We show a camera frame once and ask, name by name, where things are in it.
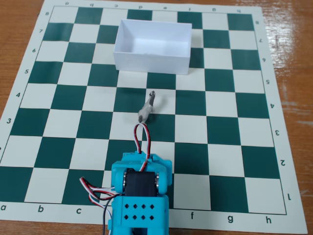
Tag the small grey toy horse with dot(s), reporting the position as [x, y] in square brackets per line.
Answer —
[146, 110]

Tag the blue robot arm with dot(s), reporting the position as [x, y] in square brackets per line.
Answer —
[139, 210]

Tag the white rectangular open box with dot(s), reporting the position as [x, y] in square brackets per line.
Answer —
[151, 62]

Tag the green and cream chessboard mat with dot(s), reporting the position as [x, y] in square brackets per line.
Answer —
[220, 102]

